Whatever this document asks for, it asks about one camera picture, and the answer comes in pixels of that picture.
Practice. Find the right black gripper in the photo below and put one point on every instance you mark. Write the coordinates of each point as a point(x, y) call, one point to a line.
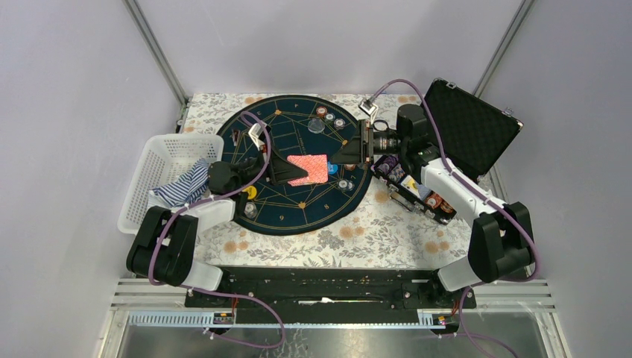
point(355, 151)

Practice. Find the striped blue white cloth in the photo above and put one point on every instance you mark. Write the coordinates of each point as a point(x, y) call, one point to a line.
point(187, 189)

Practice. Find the floral tablecloth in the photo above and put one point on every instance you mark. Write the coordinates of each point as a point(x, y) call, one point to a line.
point(379, 233)

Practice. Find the black chip carrying case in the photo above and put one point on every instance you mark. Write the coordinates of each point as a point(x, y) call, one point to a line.
point(474, 134)

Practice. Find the round dark blue poker mat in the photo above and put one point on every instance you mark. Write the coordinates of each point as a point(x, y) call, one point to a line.
point(288, 210)

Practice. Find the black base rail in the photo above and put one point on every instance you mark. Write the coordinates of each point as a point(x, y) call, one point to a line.
point(330, 295)

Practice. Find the yellow dealer button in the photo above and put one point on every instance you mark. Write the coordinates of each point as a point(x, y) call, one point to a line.
point(252, 192)

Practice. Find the red chip row in case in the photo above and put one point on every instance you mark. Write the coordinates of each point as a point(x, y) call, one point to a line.
point(437, 203)

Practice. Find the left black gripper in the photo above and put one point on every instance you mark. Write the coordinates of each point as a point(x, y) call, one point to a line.
point(282, 171)

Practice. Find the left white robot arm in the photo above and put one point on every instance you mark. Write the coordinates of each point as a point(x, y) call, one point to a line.
point(164, 245)

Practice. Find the blue ten chip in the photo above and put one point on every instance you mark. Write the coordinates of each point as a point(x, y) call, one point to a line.
point(251, 210)
point(339, 123)

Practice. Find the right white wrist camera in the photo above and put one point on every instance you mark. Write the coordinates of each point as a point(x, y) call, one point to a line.
point(368, 107)

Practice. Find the white plastic basket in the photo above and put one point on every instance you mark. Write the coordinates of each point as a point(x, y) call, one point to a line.
point(164, 159)

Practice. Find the blue dealer button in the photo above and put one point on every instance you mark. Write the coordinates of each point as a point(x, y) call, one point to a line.
point(332, 168)

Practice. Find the clear plastic disc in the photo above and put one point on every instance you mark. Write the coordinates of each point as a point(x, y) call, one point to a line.
point(316, 125)

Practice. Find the red card deck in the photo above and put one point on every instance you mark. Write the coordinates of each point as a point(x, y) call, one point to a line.
point(316, 166)

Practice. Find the purple chip row in case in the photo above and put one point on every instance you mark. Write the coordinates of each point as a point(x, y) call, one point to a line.
point(385, 164)

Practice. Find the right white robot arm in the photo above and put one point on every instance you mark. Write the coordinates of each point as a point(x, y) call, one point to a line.
point(501, 236)

